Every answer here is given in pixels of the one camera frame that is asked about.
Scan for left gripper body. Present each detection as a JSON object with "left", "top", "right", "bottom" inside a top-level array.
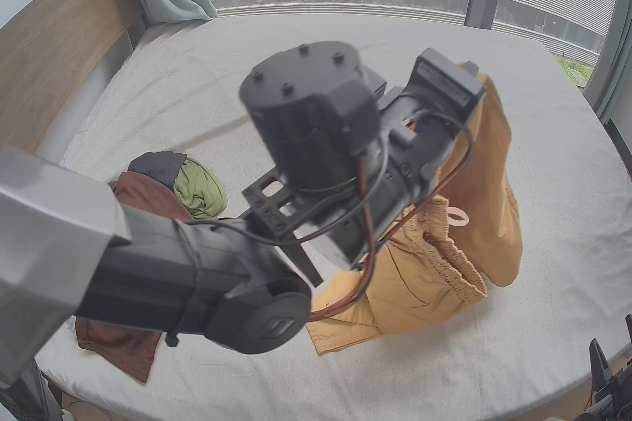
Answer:
[{"left": 364, "top": 66, "right": 467, "bottom": 209}]

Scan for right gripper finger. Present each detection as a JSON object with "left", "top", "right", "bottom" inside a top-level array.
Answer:
[
  {"left": 621, "top": 313, "right": 632, "bottom": 378},
  {"left": 589, "top": 337, "right": 613, "bottom": 392}
]

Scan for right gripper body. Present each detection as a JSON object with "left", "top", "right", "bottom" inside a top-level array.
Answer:
[{"left": 590, "top": 379, "right": 632, "bottom": 421}]

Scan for tan shorts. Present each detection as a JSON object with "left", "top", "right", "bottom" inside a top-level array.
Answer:
[{"left": 306, "top": 74, "right": 524, "bottom": 356}]

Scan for bed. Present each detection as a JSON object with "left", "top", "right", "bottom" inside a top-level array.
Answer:
[{"left": 0, "top": 0, "right": 632, "bottom": 421}]

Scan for green garment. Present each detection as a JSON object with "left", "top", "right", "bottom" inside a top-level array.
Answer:
[{"left": 173, "top": 157, "right": 229, "bottom": 218}]

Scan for black garment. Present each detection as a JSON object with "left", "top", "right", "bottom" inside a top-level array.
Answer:
[{"left": 127, "top": 152, "right": 188, "bottom": 198}]

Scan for brown garment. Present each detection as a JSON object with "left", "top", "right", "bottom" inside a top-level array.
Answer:
[{"left": 74, "top": 175, "right": 198, "bottom": 384}]

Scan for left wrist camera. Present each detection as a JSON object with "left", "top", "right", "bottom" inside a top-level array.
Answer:
[{"left": 402, "top": 48, "right": 486, "bottom": 126}]

